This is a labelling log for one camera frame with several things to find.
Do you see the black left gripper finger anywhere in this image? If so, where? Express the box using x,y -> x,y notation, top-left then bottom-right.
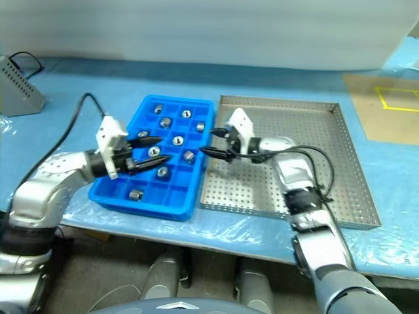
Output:
132,156 -> 172,172
126,137 -> 164,148

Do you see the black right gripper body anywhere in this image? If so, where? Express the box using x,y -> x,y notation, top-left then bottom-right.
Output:
225,126 -> 242,160

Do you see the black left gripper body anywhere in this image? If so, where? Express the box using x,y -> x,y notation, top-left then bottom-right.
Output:
112,139 -> 139,175

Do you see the blue plastic compartment tray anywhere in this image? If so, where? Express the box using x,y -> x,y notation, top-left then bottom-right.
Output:
88,94 -> 216,222

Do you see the grey perforated metal box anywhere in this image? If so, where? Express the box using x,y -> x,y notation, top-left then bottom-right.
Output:
0,55 -> 46,118

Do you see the perforated metal tray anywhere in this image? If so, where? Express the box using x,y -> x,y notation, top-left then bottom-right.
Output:
198,95 -> 382,231

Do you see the blue table cover sheet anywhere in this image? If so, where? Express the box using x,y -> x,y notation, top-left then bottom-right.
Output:
0,35 -> 419,279

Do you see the white backdrop board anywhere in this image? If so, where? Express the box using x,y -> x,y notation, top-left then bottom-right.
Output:
0,0 -> 419,73

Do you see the dark grey rounded shape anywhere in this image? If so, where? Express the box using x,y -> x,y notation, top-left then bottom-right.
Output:
235,258 -> 274,313
140,253 -> 184,300

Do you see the brown mat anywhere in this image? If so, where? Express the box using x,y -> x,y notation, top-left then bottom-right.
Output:
342,73 -> 419,147

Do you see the grey-blue robot chest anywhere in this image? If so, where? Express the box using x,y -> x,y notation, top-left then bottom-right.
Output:
91,296 -> 259,314

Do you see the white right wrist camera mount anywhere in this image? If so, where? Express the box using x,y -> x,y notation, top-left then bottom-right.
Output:
224,107 -> 255,154

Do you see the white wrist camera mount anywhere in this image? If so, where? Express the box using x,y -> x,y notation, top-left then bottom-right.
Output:
224,107 -> 255,154
95,114 -> 129,180

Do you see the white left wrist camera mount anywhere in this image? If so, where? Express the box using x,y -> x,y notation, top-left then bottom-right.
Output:
95,114 -> 129,180

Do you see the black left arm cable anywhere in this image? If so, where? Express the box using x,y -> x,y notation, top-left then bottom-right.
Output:
5,92 -> 111,213

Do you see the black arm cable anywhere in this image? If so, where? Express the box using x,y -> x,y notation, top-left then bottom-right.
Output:
234,145 -> 356,272
5,92 -> 111,213

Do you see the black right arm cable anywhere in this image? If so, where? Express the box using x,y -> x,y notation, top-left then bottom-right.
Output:
234,145 -> 356,272

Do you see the black power cable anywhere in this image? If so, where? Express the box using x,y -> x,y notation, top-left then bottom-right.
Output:
9,52 -> 44,80

